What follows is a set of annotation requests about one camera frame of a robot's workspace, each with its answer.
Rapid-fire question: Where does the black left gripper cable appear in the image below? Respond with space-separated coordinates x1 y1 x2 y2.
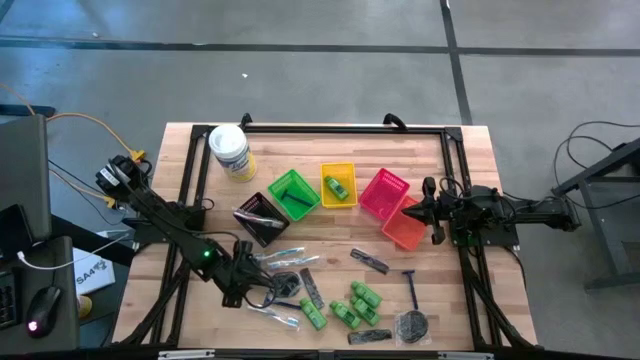
242 279 279 310

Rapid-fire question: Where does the round black hairbrush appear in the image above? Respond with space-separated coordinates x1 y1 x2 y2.
272 269 305 300
393 308 432 349

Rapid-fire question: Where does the black computer mouse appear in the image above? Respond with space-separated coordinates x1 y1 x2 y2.
24 285 64 339

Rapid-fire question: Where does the black floor bar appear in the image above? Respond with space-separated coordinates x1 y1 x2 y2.
0 103 57 119

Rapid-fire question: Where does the black plastic basket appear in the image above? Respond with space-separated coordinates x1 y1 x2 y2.
232 191 291 249

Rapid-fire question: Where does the white printed paper sheet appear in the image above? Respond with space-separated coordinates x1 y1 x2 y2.
72 247 117 296

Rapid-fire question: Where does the green plastic basket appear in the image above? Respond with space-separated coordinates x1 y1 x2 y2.
267 168 322 223

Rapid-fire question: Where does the blue disposable razor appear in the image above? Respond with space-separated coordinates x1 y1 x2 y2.
278 188 315 208
262 292 303 311
401 268 419 311

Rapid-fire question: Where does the orange plastic basket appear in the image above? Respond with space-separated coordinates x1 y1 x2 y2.
380 194 430 252

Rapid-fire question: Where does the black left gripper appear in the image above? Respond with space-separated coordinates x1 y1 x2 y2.
222 240 277 307

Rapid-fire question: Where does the black aluminium table frame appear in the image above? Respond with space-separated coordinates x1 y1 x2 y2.
113 122 539 351

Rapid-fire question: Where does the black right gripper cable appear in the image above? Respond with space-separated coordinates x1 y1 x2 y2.
438 175 474 201

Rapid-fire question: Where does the green travel shampoo bottle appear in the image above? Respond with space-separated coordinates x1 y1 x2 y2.
323 174 350 202
298 297 329 332
328 299 362 331
349 295 381 327
349 280 384 309

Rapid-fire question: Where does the black side table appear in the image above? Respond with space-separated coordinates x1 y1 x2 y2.
551 137 640 291

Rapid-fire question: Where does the grey computer monitor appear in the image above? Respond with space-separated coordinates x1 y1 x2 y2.
0 113 53 241

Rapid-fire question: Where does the yellow plastic basket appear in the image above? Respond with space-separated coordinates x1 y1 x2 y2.
319 162 359 209

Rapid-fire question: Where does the black floor cable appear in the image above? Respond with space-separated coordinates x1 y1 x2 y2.
552 119 640 211

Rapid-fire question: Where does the dark side desk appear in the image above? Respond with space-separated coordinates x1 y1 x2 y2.
0 234 81 356

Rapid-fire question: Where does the orange cable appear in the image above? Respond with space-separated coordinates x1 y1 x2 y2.
48 168 119 209
0 82 147 164

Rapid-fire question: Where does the black monitor base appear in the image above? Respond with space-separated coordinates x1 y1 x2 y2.
0 203 39 264

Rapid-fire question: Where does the silver table bracket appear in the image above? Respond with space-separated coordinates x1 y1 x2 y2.
157 349 216 360
437 351 495 360

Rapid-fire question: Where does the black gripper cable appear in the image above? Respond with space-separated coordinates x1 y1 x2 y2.
438 175 474 201
242 279 279 310

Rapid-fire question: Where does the black keyboard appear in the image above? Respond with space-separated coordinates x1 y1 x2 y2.
0 269 21 331

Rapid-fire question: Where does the yellow round object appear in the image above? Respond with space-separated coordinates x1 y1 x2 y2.
77 294 95 320

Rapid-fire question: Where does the red plastic basket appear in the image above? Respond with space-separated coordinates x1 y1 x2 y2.
358 167 412 222

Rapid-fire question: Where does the Lysol wipes canister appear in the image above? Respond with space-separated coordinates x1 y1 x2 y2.
208 123 258 184

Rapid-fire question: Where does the white cable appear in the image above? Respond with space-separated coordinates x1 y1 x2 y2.
17 232 131 271

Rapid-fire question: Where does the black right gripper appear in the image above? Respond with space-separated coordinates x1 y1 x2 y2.
402 177 454 246

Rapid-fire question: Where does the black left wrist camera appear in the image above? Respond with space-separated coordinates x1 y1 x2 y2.
212 257 241 289

